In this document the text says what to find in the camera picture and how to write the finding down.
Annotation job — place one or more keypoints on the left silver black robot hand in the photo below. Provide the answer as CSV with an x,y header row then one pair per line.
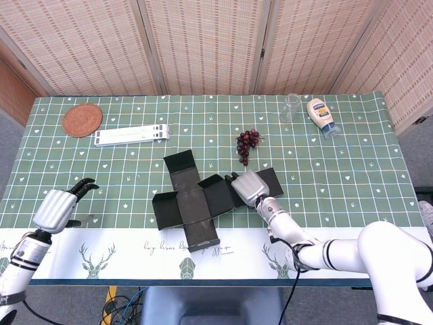
x,y
54,210

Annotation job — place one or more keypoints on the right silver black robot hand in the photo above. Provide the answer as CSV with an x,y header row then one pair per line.
x,y
250,188

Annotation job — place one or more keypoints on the black cardboard box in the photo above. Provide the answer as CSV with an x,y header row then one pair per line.
x,y
189,206

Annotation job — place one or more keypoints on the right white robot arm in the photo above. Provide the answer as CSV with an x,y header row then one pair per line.
x,y
372,247

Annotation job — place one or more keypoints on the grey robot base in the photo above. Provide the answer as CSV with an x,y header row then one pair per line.
x,y
209,304

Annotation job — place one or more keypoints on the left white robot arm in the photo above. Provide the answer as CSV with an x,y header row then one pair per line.
x,y
20,257

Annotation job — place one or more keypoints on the dark red grape bunch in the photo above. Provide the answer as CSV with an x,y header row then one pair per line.
x,y
245,142

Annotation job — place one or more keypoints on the green checked deer tablecloth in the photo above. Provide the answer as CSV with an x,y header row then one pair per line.
x,y
101,162

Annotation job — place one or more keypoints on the clear glass cup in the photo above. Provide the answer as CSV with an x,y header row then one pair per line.
x,y
289,110

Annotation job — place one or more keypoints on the round brown woven coaster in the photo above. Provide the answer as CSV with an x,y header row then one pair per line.
x,y
82,120

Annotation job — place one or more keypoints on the white mayonnaise squeeze bottle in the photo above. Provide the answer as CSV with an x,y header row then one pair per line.
x,y
319,113

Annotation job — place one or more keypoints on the white folded stand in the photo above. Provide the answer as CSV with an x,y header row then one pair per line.
x,y
132,134

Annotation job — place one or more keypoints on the brown wooden door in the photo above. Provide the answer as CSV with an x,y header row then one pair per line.
x,y
13,94

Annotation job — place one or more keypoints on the bamboo folding screen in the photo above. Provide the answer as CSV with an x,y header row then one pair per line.
x,y
209,44

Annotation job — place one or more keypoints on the white shoe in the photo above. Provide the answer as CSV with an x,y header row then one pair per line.
x,y
427,216

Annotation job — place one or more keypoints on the metal screen hinge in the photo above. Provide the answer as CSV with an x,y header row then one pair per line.
x,y
421,120

